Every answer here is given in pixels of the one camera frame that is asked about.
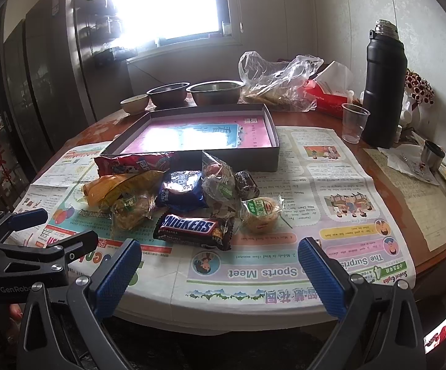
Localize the small ceramic bowl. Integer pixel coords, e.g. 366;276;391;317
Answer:
120;94;149;115

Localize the gold yellow snack packet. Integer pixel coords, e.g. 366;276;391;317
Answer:
83;171;164;211

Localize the small brown cake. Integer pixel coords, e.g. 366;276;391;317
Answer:
235;171;260;200

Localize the clear plastic bag with bread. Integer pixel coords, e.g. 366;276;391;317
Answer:
238;51;324;112

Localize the grey shallow cardboard box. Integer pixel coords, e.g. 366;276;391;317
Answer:
95;104;280;176

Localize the dark refrigerator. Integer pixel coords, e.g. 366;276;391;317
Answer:
0;0;135;178

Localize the crumpled white paper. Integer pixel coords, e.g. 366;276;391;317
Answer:
378;145;446;185

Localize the clear plastic cup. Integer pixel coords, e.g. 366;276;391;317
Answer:
342;103;370;144

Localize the small steel cup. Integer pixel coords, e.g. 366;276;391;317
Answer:
421;139;445;172

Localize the clear sesame cake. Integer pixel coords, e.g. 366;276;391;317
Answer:
110;192;155;235

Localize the red tissue box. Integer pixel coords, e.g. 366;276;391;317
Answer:
304;61;355;119

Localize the newspaper sheet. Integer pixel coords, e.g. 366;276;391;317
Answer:
5;125;418;321

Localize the Snickers bar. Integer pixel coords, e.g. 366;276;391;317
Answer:
153;212;234;251

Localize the black thermos bottle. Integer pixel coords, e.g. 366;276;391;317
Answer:
362;19;407;149

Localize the round green label pastry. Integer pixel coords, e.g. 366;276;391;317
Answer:
240;196;282;234

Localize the blue Oreo packet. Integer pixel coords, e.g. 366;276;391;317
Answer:
155;171;207;212

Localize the large steel bowl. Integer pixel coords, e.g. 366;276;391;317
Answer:
186;80;245;107

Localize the clear red pastry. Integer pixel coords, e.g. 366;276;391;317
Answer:
201;150;238;218

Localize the red snack packet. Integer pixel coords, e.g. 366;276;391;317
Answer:
94;152;174;176

